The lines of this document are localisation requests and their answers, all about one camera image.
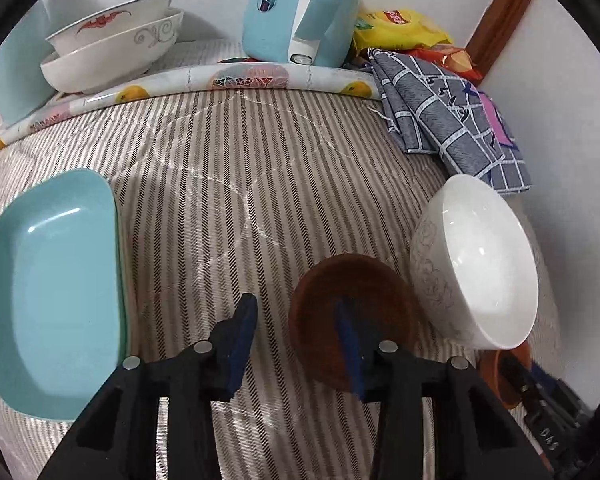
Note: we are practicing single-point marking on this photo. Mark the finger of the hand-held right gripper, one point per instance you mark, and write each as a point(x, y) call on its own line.
point(517, 377)

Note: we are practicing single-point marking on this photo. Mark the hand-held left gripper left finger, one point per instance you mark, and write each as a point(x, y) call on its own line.
point(242, 340)

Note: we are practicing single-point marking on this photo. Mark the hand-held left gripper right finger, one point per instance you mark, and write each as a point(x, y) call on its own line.
point(350, 350)

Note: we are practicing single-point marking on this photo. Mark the small brown bowl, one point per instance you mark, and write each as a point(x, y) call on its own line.
point(325, 285)
point(494, 375)

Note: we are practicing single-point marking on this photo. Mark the green square plate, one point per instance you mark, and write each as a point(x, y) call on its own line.
point(124, 310)

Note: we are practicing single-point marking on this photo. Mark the light blue square plate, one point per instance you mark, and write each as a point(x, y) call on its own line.
point(45, 285)

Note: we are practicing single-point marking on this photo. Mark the white ceramic bowl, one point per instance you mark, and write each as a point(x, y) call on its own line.
point(480, 260)

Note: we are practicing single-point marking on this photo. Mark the striped quilted tablecloth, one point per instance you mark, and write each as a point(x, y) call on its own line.
point(240, 185)

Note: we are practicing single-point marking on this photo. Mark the grey checkered cloth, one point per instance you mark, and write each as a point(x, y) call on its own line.
point(445, 120)

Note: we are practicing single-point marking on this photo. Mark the rolled fruit print mat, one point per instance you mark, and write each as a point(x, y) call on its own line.
point(205, 80)

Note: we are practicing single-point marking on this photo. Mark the large white bowl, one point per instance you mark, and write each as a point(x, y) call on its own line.
point(110, 65)

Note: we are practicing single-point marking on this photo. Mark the orange snack bag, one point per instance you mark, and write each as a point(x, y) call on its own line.
point(450, 60)

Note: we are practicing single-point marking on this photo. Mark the yellow snack bag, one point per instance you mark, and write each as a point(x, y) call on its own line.
point(400, 27)

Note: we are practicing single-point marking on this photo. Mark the light blue electric kettle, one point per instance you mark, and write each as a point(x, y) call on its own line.
point(290, 5)

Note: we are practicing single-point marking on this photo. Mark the light blue thermos jug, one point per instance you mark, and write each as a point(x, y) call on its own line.
point(20, 85)

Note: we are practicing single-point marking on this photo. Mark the patterned bowl with red print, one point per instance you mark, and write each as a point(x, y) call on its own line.
point(115, 20)

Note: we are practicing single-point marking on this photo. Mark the brown wooden door frame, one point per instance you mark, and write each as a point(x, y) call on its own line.
point(505, 15)

